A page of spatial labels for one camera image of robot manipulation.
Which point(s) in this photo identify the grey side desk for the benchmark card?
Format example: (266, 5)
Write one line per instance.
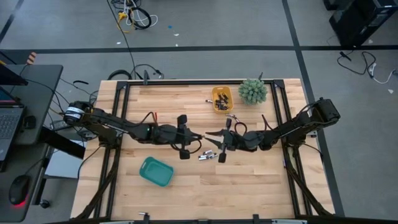
(40, 87)

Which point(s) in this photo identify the black computer tower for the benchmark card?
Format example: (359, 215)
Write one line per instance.
(360, 21)

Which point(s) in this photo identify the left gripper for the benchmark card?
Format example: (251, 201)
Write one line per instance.
(169, 135)

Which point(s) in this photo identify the black power adapter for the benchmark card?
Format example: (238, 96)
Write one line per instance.
(60, 126)

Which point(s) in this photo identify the grey flat box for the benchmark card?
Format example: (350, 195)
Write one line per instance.
(88, 135)

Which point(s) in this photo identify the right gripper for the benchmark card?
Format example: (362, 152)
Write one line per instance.
(245, 141)

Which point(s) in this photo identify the black metal table frame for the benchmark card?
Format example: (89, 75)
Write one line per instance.
(199, 82)

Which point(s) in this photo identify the black computer mouse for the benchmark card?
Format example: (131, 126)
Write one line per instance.
(19, 188)

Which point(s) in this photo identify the black flat device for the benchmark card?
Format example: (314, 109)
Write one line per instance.
(11, 76)

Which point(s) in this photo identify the black frame clamp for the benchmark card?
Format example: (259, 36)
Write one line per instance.
(145, 77)
(260, 76)
(256, 218)

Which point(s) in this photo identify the small black desk box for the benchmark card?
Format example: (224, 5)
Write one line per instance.
(29, 122)

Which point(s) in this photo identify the teal plastic basket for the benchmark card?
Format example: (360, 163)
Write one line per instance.
(149, 169)

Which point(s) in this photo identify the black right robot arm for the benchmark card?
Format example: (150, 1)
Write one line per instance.
(298, 124)

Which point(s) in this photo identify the black flat board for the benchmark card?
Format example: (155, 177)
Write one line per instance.
(65, 144)

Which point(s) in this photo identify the orange black striped piece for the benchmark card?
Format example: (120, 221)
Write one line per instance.
(31, 58)

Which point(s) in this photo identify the potted artificial green plant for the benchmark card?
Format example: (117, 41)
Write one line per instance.
(252, 91)

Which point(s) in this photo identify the yellow plastic basket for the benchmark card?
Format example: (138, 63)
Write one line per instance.
(214, 93)

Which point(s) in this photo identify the white flat panel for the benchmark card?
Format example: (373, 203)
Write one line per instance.
(62, 168)

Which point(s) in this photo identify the black caster wheel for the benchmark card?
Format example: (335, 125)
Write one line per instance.
(44, 203)

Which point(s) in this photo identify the grey laptop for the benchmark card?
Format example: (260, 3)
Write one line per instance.
(7, 130)

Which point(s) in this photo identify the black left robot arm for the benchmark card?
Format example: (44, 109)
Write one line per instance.
(109, 123)

